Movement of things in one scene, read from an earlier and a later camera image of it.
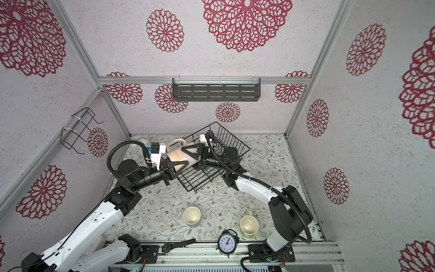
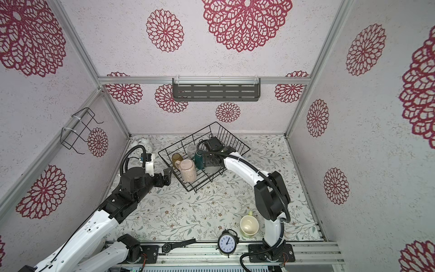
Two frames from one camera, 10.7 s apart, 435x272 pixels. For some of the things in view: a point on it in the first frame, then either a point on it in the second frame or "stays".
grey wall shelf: x=216 y=89 stays
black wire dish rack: x=214 y=139 stays
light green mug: x=249 y=224 stays
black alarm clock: x=227 y=241 stays
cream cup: x=191 y=215 -> x=212 y=169
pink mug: x=179 y=155 -> x=188 y=169
